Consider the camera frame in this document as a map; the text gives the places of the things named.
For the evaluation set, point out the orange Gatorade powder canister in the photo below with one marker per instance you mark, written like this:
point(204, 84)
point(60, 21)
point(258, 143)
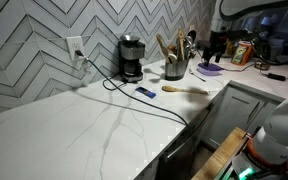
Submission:
point(242, 53)

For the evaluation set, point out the metallic soup ladle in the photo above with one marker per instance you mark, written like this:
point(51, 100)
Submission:
point(190, 38)

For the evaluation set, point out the wooden spatula in bucket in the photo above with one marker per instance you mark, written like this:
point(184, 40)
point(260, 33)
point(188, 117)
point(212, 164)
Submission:
point(180, 45)

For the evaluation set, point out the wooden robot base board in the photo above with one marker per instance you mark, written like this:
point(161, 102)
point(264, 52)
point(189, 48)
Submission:
point(216, 165)

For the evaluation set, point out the black power adapter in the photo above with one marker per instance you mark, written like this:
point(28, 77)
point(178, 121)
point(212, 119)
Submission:
point(276, 77)

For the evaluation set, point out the eyeglasses on counter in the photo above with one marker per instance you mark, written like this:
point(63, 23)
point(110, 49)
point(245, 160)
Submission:
point(261, 65)

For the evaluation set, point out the black coffee maker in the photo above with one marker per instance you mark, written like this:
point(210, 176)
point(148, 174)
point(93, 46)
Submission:
point(131, 50)

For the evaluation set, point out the wooden spoon in bucket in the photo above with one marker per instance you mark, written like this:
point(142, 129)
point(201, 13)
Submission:
point(163, 48)

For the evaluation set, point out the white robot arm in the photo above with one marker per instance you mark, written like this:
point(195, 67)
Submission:
point(265, 155)

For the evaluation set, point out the white wall outlet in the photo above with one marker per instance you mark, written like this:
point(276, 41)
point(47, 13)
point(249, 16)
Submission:
point(75, 44)

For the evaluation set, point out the wooden spoon on counter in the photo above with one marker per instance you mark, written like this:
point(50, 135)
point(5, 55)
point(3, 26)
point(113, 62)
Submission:
point(173, 89)

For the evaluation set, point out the metal utensil bucket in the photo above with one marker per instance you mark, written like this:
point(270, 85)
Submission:
point(175, 71)

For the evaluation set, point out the purple lidded plastic container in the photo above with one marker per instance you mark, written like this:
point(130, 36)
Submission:
point(209, 70)

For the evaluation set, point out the blue rectangular packet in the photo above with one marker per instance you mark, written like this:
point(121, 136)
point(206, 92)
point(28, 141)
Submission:
point(146, 92)

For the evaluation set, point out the silver fork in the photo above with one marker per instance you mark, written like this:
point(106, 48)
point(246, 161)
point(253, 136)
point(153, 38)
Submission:
point(192, 73)

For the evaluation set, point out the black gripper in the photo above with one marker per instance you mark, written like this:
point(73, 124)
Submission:
point(216, 47)

